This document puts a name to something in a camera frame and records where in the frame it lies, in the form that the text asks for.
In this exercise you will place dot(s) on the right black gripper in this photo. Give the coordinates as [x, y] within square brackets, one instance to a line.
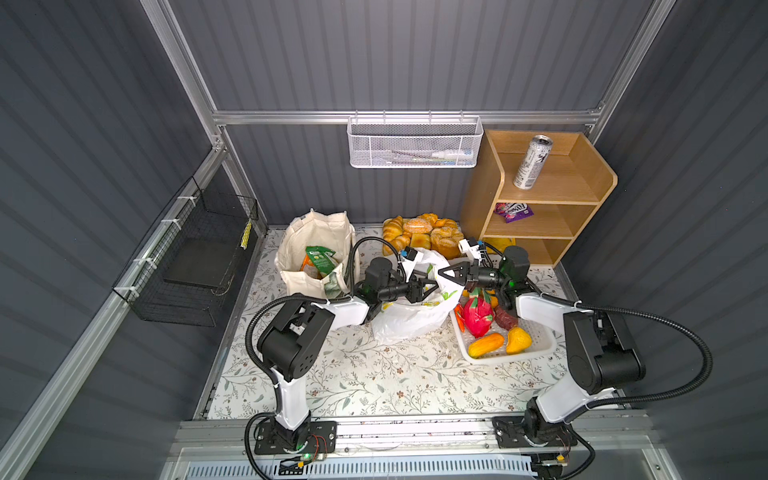
[468, 274]

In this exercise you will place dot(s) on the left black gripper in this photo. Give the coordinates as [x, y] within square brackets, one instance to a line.
[418, 295]

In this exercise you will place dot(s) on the white lemon-print plastic bag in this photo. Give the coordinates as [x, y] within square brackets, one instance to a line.
[401, 320]

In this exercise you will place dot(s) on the orange carrot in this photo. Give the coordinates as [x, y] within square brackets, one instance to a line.
[459, 317]

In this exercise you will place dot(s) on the green candy bag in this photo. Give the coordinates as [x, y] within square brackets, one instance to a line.
[323, 258]

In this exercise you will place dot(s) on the white plastic produce basket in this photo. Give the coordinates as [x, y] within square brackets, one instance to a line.
[544, 341]

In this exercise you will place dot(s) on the orange pink candy bag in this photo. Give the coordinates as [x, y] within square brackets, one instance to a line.
[309, 268]

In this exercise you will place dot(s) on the cream canvas tote bag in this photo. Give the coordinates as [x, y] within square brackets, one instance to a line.
[333, 231]

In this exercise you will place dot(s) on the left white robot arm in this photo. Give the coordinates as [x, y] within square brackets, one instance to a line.
[290, 345]

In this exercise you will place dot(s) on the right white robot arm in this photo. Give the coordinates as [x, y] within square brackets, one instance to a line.
[601, 353]

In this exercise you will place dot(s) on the pink dragon fruit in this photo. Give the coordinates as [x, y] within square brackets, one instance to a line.
[478, 313]

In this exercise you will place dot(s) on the yellow snack bag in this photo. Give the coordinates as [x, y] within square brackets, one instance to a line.
[500, 243]

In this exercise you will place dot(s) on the dark red passion fruit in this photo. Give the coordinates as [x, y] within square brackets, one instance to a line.
[504, 319]

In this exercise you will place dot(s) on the purple snack packet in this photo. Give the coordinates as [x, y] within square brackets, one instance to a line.
[512, 212]

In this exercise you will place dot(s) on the yellow corn cob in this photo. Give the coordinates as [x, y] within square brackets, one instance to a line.
[485, 345]

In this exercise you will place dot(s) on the yellow pear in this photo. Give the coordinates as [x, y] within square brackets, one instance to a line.
[518, 340]

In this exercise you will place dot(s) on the wooden shelf unit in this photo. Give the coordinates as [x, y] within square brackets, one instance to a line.
[574, 183]

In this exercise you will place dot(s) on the toothpaste tube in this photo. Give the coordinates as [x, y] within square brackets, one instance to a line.
[461, 157]

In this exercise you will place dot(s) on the right silver drink can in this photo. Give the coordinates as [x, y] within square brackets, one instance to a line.
[530, 168]

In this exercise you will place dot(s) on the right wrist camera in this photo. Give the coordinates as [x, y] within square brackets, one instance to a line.
[473, 249]

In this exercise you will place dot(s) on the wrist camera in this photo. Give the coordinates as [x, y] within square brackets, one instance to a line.
[473, 249]
[413, 261]

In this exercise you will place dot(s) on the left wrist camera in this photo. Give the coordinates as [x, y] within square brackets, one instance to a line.
[413, 261]

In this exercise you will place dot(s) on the white wire wall basket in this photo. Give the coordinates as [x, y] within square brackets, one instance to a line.
[371, 139]

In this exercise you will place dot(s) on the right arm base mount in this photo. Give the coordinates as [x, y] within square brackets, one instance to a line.
[528, 430]

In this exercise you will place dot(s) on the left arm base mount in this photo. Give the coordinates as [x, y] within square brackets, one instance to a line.
[271, 438]

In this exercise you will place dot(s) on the black wire wall basket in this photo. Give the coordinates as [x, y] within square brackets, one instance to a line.
[191, 270]

